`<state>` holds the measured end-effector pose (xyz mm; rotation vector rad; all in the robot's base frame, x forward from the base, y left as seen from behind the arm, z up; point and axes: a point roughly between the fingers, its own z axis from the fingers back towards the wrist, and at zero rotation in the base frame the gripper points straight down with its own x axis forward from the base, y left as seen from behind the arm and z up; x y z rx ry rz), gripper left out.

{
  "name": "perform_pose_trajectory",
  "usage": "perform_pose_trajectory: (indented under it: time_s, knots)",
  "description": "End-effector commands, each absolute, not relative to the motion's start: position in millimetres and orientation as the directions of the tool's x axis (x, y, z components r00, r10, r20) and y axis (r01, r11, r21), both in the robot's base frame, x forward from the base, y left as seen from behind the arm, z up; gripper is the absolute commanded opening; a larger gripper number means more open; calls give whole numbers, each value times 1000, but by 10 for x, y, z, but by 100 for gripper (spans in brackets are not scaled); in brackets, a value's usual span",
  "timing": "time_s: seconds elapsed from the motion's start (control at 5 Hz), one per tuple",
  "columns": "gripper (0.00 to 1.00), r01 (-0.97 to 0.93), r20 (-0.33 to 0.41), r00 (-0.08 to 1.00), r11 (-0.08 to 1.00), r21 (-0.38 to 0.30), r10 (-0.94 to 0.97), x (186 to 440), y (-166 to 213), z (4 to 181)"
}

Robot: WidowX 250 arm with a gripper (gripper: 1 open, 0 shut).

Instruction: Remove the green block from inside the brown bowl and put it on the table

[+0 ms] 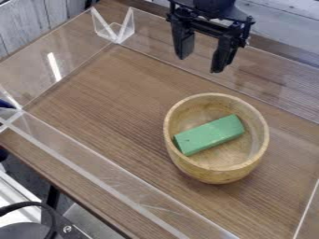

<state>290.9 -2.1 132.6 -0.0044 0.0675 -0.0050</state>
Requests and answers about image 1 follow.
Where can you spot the clear acrylic enclosure wall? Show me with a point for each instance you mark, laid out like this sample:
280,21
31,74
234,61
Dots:
88,103

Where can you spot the clear acrylic corner bracket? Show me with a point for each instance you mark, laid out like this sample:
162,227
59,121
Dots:
115,32

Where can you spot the light wooden bowl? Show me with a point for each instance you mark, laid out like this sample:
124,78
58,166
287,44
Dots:
228,162

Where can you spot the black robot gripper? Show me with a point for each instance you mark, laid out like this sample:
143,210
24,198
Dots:
216,18

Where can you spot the black table leg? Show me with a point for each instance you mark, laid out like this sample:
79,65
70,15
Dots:
52,197

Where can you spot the black metal mount plate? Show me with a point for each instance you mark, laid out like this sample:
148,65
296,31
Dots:
66,229

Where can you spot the green rectangular block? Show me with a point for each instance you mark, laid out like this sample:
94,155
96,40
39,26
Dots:
208,135

